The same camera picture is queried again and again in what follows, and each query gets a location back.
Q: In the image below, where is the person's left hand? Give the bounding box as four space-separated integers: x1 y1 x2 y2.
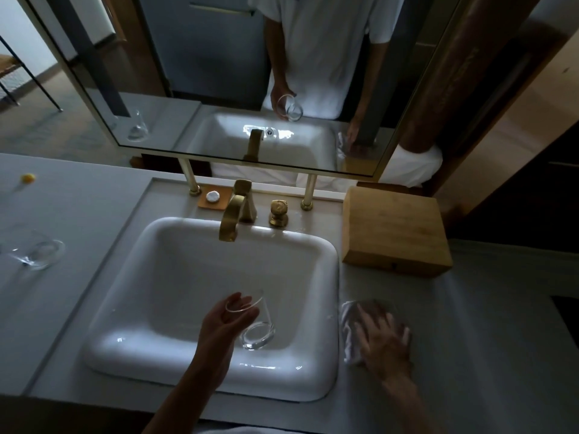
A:
197 292 261 389

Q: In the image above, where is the person's right hand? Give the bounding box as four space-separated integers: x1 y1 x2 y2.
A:
352 307 413 380

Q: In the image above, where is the clear drinking glass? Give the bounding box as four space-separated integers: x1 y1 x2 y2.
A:
0 223 66 271
224 289 277 352

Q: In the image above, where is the white towel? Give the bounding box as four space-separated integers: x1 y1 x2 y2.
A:
339 298 413 366

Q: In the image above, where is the gold faucet handle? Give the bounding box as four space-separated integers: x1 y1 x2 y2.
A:
269 199 290 229

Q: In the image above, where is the person's right forearm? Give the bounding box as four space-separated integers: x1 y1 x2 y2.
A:
384 374 442 434

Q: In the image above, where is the person's white shirt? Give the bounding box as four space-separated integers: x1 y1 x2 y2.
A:
198 425 299 434

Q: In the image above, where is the white ceramic sink basin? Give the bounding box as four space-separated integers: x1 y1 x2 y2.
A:
83 216 340 403

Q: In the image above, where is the gold faucet spout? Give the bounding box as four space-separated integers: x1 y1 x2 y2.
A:
218 179 258 243

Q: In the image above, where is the wooden box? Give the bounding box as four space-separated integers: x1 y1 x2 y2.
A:
341 186 453 278

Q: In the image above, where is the orange soap dish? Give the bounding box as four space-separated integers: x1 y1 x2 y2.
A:
197 184 234 212

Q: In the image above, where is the round paper coaster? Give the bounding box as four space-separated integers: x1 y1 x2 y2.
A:
27 239 67 271

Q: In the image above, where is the gold framed mirror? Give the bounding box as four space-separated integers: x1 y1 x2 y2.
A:
13 0 467 182

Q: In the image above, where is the gold mirror support post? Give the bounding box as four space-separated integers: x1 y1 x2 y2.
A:
177 157 202 197
300 174 317 212

